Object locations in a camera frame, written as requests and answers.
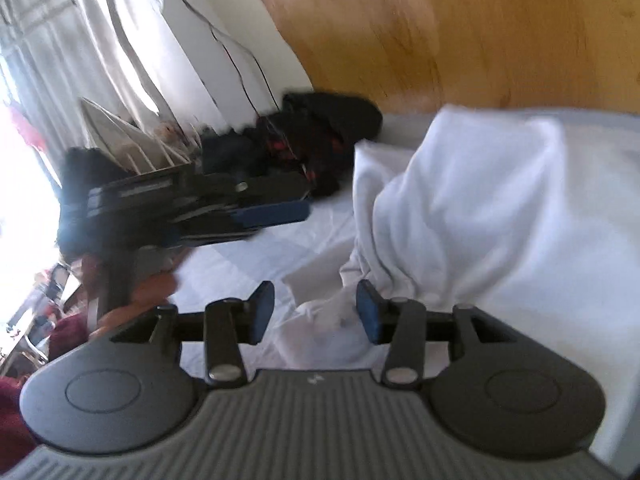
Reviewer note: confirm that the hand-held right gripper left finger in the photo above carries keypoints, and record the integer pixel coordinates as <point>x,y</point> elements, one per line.
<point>262,312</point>

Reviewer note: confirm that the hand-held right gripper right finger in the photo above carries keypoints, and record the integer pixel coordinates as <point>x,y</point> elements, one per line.
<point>369,312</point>

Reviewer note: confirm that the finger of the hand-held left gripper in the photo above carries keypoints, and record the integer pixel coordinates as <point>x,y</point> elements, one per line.
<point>260,191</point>
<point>272,214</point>

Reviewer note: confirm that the white printed T-shirt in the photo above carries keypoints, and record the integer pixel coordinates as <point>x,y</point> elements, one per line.
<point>475,220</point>

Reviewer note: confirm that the person's left hand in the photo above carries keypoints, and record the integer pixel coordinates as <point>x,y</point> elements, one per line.
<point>155,290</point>

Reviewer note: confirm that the light blue bed sheet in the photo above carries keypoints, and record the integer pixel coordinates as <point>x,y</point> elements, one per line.
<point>310,240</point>

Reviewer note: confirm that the white drying rack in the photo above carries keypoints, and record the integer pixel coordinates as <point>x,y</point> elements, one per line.
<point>135,140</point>

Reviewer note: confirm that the black and red knit garment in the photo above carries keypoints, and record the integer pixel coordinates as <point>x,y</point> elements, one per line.
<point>320,145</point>

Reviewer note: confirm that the beige curtain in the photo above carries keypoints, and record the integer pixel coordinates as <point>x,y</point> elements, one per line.
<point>75,50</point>

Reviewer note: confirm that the dark red garment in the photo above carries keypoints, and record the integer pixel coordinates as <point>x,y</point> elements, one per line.
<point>20,400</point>

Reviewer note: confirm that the wooden headboard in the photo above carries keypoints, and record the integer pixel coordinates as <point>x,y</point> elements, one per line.
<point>475,30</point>

